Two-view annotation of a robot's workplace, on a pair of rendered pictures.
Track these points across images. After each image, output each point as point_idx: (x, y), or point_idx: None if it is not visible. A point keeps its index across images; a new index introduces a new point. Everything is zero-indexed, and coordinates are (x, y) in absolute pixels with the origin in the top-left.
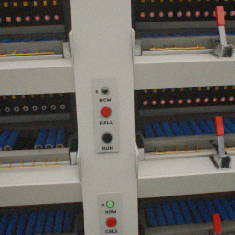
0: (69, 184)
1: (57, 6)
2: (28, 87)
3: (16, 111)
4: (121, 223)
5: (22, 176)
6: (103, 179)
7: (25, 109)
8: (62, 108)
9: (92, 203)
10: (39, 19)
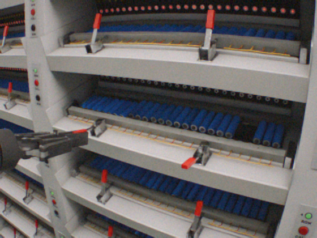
0: (278, 188)
1: (294, 1)
2: (261, 89)
3: (241, 97)
4: (312, 234)
5: (238, 168)
6: (310, 193)
7: (249, 96)
8: (285, 102)
9: (292, 210)
10: (275, 11)
